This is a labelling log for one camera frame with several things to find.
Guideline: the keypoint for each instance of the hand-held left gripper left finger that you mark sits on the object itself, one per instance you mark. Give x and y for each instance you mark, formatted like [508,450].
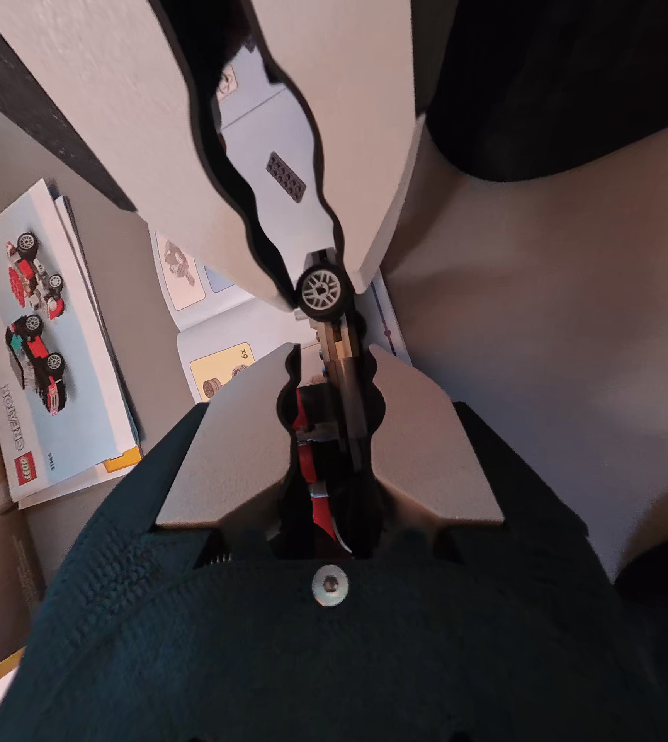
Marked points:
[230,464]

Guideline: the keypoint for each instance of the red black lego vehicle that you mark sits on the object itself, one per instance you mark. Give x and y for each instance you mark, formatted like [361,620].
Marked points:
[340,394]

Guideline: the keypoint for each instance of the small lego wheel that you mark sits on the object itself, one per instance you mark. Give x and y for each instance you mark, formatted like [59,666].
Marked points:
[322,290]

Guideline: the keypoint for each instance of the closed lego instruction booklet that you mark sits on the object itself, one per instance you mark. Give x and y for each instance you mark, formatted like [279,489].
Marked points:
[67,383]

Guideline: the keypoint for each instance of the open lego instruction booklet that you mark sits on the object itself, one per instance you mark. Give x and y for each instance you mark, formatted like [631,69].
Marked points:
[241,336]

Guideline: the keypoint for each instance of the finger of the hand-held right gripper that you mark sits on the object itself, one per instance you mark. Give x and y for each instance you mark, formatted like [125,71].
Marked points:
[357,104]
[114,104]

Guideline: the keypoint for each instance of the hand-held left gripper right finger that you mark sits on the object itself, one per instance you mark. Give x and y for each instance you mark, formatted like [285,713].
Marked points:
[432,464]

